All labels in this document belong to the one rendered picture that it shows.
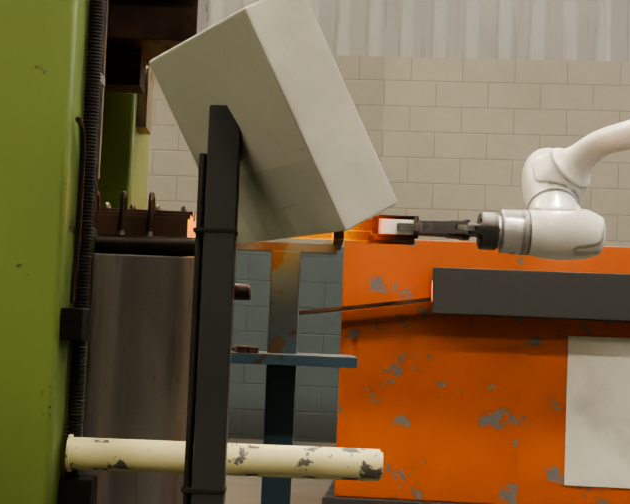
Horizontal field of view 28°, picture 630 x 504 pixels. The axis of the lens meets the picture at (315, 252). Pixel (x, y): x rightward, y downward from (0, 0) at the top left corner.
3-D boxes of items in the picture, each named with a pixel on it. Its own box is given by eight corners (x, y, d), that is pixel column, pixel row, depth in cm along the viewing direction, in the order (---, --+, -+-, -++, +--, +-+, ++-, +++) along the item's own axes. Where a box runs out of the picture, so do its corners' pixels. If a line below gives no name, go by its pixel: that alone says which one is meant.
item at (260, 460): (380, 482, 179) (381, 444, 179) (382, 486, 174) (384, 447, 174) (71, 470, 178) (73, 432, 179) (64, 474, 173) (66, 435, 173)
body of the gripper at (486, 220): (500, 248, 245) (453, 246, 245) (494, 251, 253) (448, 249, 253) (502, 210, 246) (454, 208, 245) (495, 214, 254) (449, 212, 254)
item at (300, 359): (351, 363, 279) (351, 354, 279) (357, 368, 239) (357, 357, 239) (216, 358, 279) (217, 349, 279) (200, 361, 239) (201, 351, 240)
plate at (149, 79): (151, 134, 250) (155, 50, 251) (146, 127, 241) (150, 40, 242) (141, 134, 250) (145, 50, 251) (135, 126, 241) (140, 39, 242)
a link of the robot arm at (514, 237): (521, 256, 254) (492, 255, 254) (523, 212, 254) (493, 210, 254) (530, 253, 245) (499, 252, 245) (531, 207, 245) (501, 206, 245)
